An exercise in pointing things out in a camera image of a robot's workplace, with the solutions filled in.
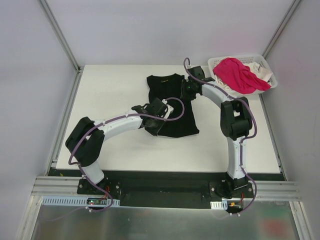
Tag black daisy print t-shirt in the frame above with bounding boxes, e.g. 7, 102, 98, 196
146, 73, 200, 138

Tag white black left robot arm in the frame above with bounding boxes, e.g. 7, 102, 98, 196
65, 98, 174, 195

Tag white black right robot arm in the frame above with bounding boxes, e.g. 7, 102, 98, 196
181, 66, 253, 199

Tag pink t-shirt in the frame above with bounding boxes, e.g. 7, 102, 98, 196
212, 57, 271, 95

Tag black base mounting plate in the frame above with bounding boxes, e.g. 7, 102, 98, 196
77, 170, 254, 209

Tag white plastic basket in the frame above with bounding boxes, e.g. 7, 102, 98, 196
207, 54, 278, 97

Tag white cream t-shirt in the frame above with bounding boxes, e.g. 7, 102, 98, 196
246, 62, 273, 83

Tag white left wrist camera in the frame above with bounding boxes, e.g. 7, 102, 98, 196
162, 99, 174, 119

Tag left table edge rail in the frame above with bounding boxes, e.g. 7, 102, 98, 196
44, 66, 85, 176

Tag white right cable duct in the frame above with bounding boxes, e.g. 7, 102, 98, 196
210, 200, 228, 211

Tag white cable duct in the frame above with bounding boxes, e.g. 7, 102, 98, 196
210, 200, 228, 211
42, 196, 120, 208

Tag front aluminium rail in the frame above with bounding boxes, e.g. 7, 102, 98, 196
31, 176, 302, 202

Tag white left cable duct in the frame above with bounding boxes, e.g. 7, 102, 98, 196
42, 196, 120, 208

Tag right aluminium frame post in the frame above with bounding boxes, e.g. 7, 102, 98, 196
262, 0, 303, 59

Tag aluminium frame post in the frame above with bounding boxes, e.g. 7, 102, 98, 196
37, 0, 81, 73
262, 0, 303, 59

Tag left aluminium frame post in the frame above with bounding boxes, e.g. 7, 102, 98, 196
37, 0, 81, 73

